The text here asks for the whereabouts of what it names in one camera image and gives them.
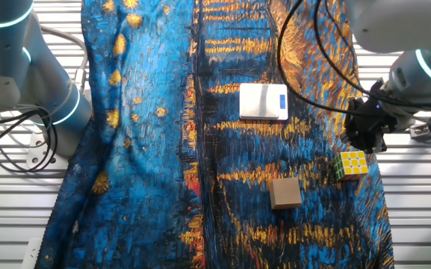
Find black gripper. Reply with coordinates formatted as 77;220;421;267
359;99;392;155

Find large wooden cube block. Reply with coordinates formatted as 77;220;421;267
269;177;303;211

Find silver digital scale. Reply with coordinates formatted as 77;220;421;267
239;82;289;121

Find Rubik's cube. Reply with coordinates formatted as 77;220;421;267
331;150;370;183

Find blue starry night painted cloth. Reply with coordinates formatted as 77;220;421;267
35;0;395;269

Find white plastic piece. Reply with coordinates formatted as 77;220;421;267
20;238;43;269

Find grey hose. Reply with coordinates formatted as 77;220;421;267
37;24;90;93

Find black base cable loop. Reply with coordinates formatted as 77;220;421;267
0;108;60;173

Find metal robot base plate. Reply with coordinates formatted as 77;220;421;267
26;129;70;171

